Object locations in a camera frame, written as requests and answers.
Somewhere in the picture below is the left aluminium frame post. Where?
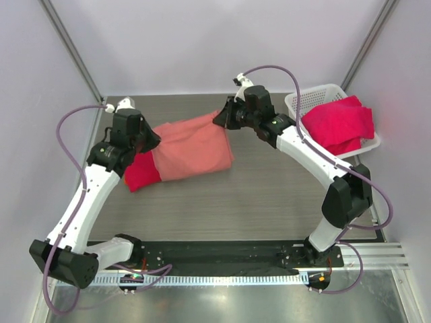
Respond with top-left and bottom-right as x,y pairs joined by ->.
38,0 -> 104,103

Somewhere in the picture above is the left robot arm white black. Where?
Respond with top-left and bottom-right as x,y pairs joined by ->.
30,108 -> 160,289

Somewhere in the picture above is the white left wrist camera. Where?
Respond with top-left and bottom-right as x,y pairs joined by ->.
104,97 -> 135,114

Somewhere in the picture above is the right aluminium frame post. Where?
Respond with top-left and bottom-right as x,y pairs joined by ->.
340,0 -> 399,92

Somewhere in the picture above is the white plastic laundry basket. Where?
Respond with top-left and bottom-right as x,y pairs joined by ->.
285,83 -> 380,159

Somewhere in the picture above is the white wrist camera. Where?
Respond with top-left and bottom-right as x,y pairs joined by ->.
233,73 -> 254,102
104,97 -> 135,114

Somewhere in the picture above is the crimson t-shirt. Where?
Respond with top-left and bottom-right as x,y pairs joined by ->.
301,96 -> 374,155
124,151 -> 162,192

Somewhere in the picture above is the aluminium frame post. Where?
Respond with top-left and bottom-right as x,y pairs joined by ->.
38,0 -> 104,103
340,0 -> 399,92

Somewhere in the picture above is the salmon pink t-shirt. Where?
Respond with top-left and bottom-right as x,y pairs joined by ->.
147,110 -> 234,183

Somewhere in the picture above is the perforated aluminium rail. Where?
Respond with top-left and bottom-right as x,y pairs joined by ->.
90,272 -> 309,287

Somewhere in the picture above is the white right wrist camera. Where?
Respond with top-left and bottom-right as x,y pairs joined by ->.
233,73 -> 254,102

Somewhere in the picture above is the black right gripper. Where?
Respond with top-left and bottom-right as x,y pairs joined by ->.
214,96 -> 258,131

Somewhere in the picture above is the crimson t-shirt in basket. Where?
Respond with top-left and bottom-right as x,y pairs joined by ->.
301,96 -> 374,155

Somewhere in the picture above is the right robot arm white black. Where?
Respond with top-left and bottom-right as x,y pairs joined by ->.
213,85 -> 373,266

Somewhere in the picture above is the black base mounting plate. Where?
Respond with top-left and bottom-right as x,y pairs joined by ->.
141,240 -> 344,270

